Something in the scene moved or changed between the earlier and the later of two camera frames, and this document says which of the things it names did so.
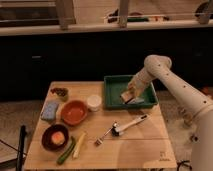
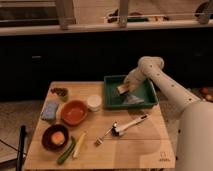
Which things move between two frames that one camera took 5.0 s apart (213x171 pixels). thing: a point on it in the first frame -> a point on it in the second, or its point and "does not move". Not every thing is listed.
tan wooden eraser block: [126, 97] -> [122, 89]
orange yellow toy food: [58, 138] does not move
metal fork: [100, 140] does not move
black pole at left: [21, 148] does not move
